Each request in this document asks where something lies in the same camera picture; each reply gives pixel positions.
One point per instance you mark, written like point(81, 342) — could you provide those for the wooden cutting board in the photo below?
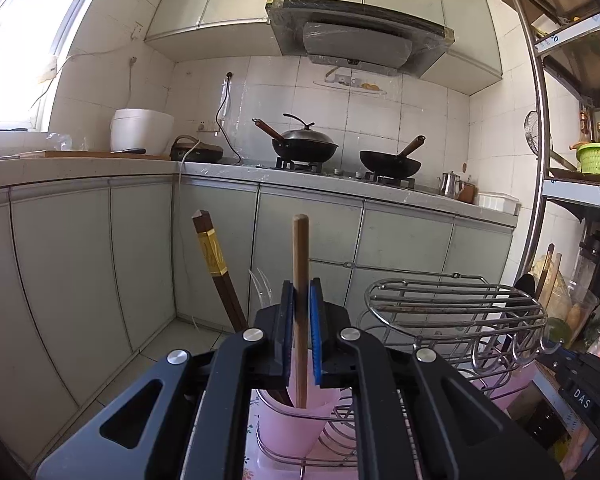
point(90, 154)

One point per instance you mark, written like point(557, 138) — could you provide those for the green plastic basket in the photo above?
point(588, 156)

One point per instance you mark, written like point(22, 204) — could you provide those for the metal kettle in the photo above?
point(450, 185)

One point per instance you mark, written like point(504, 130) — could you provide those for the black blender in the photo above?
point(584, 285)

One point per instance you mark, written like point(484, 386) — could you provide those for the pink cup left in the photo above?
point(293, 432)

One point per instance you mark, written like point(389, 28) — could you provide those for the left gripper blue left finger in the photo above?
point(282, 334)

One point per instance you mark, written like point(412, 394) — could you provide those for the light wooden chopstick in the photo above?
point(300, 267)

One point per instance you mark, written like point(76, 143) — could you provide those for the lidded black wok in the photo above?
point(300, 145)

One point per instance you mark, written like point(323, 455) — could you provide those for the clear plastic fork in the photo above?
point(263, 288)

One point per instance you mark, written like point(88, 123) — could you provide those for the black plastic spoon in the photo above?
point(526, 284)

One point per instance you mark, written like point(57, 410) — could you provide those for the dark chopstick gold band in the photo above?
point(217, 267)

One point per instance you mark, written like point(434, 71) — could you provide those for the pink drip tray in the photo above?
point(332, 457)

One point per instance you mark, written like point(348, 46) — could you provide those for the gas stove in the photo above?
point(367, 176)

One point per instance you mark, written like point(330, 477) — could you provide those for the black electric cooker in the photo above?
point(189, 149)

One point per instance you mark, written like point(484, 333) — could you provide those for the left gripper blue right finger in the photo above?
point(318, 328)

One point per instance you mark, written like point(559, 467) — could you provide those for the metal shelf rack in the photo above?
point(562, 38)

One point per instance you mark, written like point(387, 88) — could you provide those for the white rice cooker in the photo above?
point(135, 128)

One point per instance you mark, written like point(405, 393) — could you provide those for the wire utensil rack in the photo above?
point(480, 329)

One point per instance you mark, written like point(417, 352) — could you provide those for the range hood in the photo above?
point(357, 35)

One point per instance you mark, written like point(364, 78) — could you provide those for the open black wok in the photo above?
point(397, 166)

